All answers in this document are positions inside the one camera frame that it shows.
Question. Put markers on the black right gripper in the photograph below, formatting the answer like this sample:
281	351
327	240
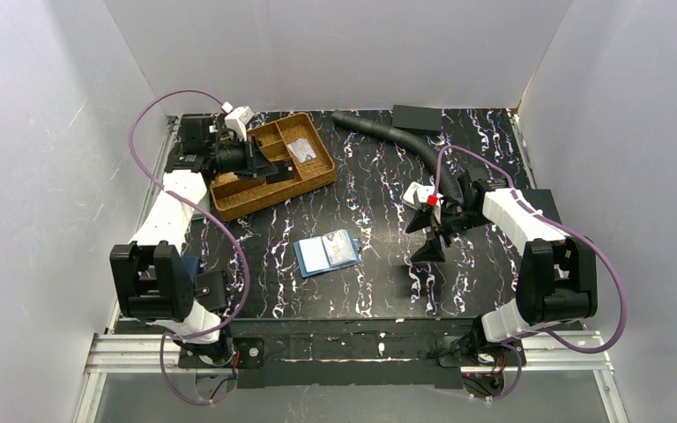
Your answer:
435	223

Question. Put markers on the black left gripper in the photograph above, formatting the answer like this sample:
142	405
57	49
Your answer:
251	157

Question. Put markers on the dark credit card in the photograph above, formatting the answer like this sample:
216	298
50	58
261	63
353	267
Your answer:
285	171

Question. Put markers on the silver VIP credit card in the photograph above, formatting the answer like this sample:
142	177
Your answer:
338	246

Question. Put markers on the light blue card holder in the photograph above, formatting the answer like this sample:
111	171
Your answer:
312	259

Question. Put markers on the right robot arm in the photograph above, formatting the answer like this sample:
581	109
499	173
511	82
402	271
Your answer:
556	279

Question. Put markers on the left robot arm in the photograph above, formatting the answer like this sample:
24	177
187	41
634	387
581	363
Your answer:
154	283

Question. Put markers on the white card in tray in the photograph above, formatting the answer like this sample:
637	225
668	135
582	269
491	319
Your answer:
302	150

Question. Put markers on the woven wicker organizer tray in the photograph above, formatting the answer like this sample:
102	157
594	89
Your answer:
297	163

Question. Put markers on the black flat box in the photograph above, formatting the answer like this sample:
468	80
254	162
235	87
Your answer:
417	120

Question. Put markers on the black box right side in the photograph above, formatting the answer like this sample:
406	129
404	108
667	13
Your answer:
542	201

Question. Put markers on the dark blue wallet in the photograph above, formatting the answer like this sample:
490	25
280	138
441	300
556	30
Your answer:
193	265

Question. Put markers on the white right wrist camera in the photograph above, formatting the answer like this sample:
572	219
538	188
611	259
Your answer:
432	203

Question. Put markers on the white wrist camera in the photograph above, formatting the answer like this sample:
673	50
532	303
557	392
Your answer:
237	119
432	203

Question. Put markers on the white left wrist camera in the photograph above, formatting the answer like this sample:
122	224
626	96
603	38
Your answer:
237	119

